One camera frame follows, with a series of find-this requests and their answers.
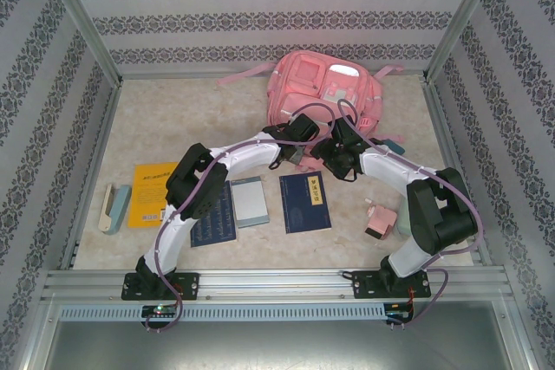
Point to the pink backpack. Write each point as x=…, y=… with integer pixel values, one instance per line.
x=299, y=79

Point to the teal wallet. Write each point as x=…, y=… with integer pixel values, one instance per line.
x=395, y=145

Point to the dark blue book yellow label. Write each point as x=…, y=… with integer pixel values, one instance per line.
x=305, y=205

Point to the grey white notebook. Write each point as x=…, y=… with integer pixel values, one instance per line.
x=250, y=203

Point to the pink pencil sharpener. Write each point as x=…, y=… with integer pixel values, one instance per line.
x=380, y=222

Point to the dark blue book white print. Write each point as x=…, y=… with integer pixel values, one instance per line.
x=217, y=231

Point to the blue and cream stapler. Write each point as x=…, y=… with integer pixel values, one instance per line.
x=118, y=209

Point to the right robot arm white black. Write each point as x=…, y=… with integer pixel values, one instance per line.
x=438, y=214

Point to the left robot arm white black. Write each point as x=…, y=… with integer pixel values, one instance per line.
x=243, y=153

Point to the right aluminium side beam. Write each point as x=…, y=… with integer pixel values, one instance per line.
x=442, y=136

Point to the aluminium side beam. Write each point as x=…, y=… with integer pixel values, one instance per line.
x=102, y=136
x=442, y=136

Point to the aluminium back beam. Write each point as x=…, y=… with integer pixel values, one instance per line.
x=173, y=74

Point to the right small circuit board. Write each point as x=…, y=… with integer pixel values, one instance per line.
x=396, y=310

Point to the small circuit board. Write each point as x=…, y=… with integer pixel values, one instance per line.
x=396, y=310
x=160, y=310

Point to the grey metal sheet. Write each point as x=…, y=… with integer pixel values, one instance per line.
x=277, y=346

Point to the left aluminium side beam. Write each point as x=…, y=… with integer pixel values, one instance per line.
x=102, y=136

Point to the left small circuit board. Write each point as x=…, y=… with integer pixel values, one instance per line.
x=160, y=310

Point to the aluminium mounting rail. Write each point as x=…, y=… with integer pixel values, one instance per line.
x=273, y=283

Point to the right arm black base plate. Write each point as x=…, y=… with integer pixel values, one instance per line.
x=364, y=285

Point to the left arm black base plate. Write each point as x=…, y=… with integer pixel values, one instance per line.
x=191, y=285

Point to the right aluminium frame post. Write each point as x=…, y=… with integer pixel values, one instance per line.
x=464, y=10

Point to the aluminium frame post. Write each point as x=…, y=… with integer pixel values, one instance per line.
x=78, y=10
x=464, y=10

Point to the left aluminium frame post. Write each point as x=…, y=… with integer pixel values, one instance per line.
x=78, y=10

